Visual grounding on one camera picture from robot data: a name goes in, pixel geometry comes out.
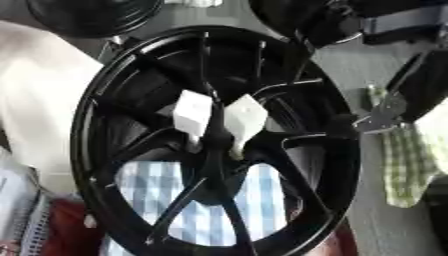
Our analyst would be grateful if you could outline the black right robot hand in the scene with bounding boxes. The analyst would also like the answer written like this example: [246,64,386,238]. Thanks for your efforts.
[323,113,361,141]

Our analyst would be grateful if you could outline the white fabric bundle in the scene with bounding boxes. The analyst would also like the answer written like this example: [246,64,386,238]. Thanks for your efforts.
[0,20,109,196]

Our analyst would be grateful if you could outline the black spoked wheel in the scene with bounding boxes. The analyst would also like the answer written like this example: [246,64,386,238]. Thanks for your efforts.
[68,25,364,256]

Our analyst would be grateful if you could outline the red fabric item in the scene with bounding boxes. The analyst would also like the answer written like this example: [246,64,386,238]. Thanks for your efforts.
[38,196,109,256]

